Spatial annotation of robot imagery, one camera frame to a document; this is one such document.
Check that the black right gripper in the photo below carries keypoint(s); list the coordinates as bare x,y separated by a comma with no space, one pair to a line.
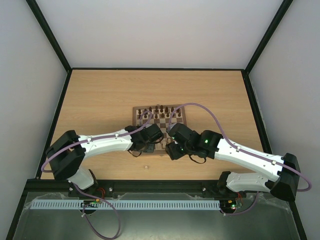
171,150

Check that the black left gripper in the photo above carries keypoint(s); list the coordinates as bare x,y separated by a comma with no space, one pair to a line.
151,148

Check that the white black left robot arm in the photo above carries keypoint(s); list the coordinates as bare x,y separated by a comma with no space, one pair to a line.
67,153

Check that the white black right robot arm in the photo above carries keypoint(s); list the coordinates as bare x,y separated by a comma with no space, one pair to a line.
274,174

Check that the wooden chess board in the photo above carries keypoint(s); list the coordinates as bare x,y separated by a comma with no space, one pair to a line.
161,117

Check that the black front mounting rail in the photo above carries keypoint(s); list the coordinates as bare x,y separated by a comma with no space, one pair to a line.
115,188

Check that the light blue slotted cable duct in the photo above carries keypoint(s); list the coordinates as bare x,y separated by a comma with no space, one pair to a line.
72,204

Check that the black left frame post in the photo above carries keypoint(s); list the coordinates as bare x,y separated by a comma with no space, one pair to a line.
38,14

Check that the black frame post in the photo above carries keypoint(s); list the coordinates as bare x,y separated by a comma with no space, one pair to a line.
276,20
38,14

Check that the black right frame post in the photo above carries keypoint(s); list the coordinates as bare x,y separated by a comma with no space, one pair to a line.
276,20

